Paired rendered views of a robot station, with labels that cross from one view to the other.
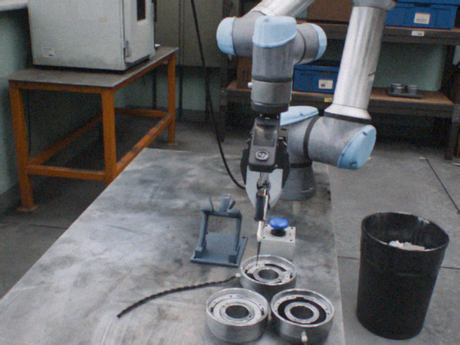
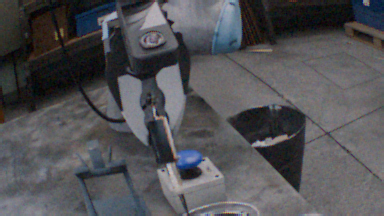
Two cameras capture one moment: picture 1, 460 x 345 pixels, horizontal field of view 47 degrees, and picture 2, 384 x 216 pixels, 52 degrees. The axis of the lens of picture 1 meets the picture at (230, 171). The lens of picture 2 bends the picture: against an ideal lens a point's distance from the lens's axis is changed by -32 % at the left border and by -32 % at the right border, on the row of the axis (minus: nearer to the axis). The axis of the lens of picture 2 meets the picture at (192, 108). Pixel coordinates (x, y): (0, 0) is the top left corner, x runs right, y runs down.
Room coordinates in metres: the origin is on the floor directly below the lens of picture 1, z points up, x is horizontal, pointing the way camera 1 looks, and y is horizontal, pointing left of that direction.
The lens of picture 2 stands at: (0.40, 0.10, 1.18)
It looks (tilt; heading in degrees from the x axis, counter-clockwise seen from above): 21 degrees down; 340
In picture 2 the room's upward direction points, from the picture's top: 10 degrees counter-clockwise
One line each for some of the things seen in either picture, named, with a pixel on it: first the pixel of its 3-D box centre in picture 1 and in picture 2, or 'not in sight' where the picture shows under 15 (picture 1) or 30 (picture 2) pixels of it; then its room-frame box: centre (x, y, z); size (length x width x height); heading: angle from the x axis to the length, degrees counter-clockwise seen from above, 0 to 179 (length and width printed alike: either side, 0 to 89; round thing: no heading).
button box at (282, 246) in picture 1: (277, 240); (191, 184); (1.00, -0.11, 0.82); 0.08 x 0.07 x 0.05; 173
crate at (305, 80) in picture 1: (325, 76); (102, 14); (4.42, -0.76, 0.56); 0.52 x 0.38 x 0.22; 80
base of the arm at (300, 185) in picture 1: (290, 172); (139, 90); (1.35, -0.16, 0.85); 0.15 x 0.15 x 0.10
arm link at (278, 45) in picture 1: (274, 48); not in sight; (0.98, -0.07, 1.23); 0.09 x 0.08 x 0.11; 146
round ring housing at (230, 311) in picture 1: (236, 315); not in sight; (0.74, -0.02, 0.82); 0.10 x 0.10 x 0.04
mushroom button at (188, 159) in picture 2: (278, 231); (188, 171); (1.00, -0.11, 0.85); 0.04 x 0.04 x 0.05
